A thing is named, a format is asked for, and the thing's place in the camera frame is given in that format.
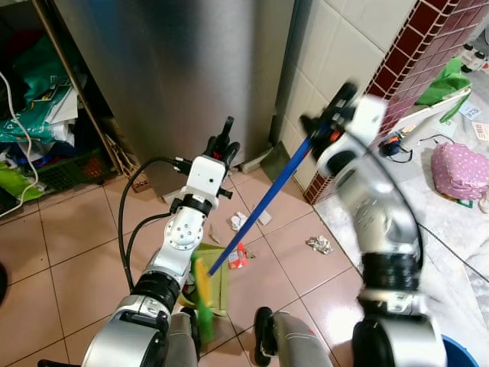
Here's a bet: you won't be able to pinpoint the grey robot leg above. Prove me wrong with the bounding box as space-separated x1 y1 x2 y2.
164 310 201 367
254 306 334 367

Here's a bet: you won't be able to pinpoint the crumpled silver paper scrap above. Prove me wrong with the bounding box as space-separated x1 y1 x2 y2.
306 235 335 256

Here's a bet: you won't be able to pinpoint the orange and black device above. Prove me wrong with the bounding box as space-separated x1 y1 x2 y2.
377 130 415 163

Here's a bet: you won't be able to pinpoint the white cable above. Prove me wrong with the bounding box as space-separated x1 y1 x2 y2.
0 69 40 219

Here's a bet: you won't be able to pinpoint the stainless steel fridge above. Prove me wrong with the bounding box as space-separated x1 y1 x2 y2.
52 0 297 198

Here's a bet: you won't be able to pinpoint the grey robot right leg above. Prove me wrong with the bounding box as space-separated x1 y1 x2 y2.
254 306 334 367

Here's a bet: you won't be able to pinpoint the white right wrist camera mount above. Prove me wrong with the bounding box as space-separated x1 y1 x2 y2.
345 94 389 148

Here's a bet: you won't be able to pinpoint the red and white carton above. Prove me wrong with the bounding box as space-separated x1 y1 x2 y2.
227 242 250 271

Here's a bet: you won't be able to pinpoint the grey robot left leg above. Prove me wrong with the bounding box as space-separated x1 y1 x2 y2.
164 310 201 367

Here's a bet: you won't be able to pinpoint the teal plastic bag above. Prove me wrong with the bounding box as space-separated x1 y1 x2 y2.
0 37 81 146

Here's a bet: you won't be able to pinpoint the dark green plastic crate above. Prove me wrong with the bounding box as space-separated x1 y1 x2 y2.
32 148 117 193

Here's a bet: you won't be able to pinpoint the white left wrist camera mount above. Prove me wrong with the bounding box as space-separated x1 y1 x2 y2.
186 156 228 201

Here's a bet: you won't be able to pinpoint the white bottles with black caps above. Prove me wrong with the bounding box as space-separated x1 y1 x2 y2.
461 44 489 74

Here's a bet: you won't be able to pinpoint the pink polka dot bag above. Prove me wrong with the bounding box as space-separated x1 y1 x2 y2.
431 141 489 202

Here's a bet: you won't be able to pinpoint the green cloth bag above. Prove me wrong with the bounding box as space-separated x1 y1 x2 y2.
416 57 474 107

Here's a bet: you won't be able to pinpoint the thin grey floor cable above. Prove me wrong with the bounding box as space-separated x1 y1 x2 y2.
416 222 489 285

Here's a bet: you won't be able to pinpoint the white paper scrap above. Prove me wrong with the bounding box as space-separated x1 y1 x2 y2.
228 212 250 232

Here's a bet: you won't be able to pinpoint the green dustpan with red handle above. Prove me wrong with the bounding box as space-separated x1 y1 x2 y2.
179 243 231 319

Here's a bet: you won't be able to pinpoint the white flat board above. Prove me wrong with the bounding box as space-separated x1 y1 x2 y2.
382 86 472 138

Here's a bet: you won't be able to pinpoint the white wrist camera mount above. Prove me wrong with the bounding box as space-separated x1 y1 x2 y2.
345 94 389 148
186 156 228 201

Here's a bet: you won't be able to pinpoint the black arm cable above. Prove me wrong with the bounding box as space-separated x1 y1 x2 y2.
117 156 193 293

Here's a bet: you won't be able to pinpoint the blue bucket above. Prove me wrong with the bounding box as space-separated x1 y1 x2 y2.
441 334 481 367

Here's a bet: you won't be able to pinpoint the blue handled green broom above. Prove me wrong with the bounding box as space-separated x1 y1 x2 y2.
189 136 314 343

